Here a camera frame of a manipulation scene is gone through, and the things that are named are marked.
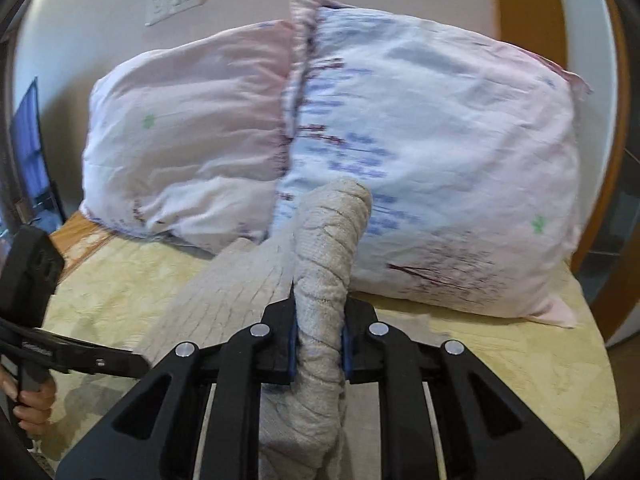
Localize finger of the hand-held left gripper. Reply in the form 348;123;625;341
0;317;147;379

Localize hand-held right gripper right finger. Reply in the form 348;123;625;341
341;297;587;480

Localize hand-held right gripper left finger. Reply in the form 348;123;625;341
55;300;302;480

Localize beige cable-knit sweater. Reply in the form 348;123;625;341
134;177;374;480

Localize person's left hand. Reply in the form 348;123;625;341
0;365;58;430

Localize yellow patterned bedsheet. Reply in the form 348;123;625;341
30;210;622;480

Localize pink floral pillow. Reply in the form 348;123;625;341
80;19;301;256

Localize blue floral pillow with tree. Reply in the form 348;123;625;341
267;0;593;330

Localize wooden door frame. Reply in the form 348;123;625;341
492;0;633;273

